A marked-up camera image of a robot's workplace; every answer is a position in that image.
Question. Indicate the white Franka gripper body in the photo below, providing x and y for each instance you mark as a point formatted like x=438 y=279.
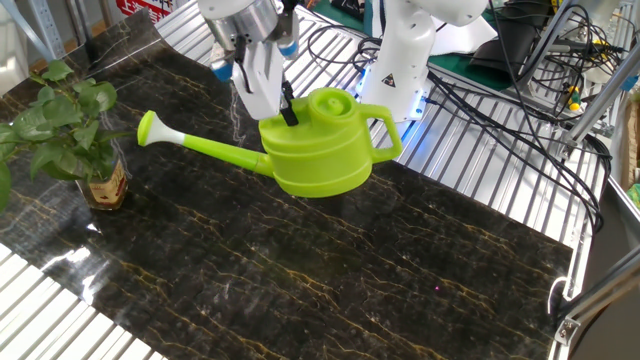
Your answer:
x=265 y=85

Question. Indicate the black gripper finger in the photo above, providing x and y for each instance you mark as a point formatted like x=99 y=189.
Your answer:
x=289 y=114

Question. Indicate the lime green watering can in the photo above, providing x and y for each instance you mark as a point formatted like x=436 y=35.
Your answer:
x=320 y=155

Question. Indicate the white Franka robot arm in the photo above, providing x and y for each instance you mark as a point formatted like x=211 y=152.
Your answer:
x=400 y=60

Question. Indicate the green leafy plant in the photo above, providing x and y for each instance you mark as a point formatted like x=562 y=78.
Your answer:
x=60 y=115

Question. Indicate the red white sign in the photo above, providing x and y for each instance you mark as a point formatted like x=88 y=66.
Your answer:
x=145 y=7

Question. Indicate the dark marble pattern mat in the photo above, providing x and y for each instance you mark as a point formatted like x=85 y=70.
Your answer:
x=375 y=250

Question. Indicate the glass bottle with label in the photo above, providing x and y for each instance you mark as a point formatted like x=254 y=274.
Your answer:
x=107 y=192

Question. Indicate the white cloth sheet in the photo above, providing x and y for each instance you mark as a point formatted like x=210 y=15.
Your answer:
x=465 y=37

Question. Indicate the black pouch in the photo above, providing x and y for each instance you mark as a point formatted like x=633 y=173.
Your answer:
x=505 y=50

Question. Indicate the yellow green screwdriver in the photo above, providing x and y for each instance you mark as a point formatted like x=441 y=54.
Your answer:
x=574 y=100

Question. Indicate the silver blue-tipped camera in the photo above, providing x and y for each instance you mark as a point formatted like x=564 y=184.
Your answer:
x=222 y=70
x=288 y=42

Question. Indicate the grey metal frame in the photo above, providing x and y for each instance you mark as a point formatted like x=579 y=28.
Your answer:
x=45 y=30

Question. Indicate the aluminium diagonal post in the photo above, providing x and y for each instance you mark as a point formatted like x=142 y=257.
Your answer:
x=600 y=97

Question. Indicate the aluminium bracket post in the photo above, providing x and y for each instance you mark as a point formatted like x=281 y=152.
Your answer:
x=600 y=295

